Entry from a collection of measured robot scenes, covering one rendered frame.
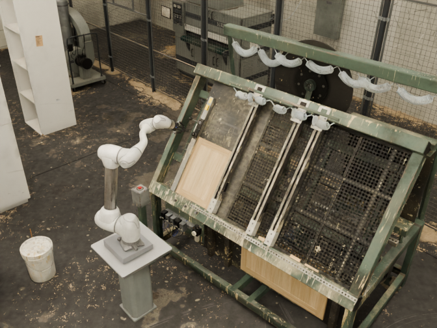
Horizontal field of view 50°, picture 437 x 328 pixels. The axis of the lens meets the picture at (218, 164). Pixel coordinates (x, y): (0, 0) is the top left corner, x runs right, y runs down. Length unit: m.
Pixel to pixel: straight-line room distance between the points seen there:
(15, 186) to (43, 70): 2.02
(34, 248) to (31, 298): 0.47
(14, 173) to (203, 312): 2.77
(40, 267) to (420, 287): 3.72
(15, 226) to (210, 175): 2.56
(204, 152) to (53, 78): 3.61
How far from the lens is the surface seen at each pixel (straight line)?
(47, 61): 7.26
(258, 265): 4.36
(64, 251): 5.31
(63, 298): 4.84
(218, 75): 4.33
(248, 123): 4.05
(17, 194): 6.03
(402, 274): 4.96
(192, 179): 4.32
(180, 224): 4.25
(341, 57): 4.02
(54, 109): 7.52
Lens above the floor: 3.47
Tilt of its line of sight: 32 degrees down
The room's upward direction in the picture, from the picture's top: 1 degrees clockwise
